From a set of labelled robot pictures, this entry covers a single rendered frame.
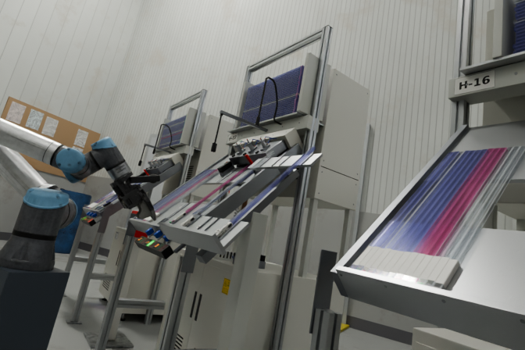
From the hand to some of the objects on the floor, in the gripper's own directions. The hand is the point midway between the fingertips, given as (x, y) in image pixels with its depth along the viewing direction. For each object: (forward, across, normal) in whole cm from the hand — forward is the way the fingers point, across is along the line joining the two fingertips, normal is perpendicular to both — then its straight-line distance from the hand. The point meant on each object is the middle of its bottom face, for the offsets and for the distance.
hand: (155, 216), depth 136 cm
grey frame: (+79, -25, -30) cm, 88 cm away
